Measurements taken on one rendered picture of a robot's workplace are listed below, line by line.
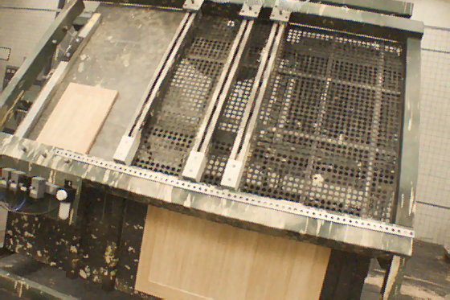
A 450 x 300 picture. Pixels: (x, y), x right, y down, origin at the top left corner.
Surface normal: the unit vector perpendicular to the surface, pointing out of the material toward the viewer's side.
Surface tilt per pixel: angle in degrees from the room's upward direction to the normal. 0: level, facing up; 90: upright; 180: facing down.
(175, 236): 90
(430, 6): 90
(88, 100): 57
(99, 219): 90
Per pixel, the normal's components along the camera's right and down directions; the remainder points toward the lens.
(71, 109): -0.09, -0.55
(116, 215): -0.23, -0.03
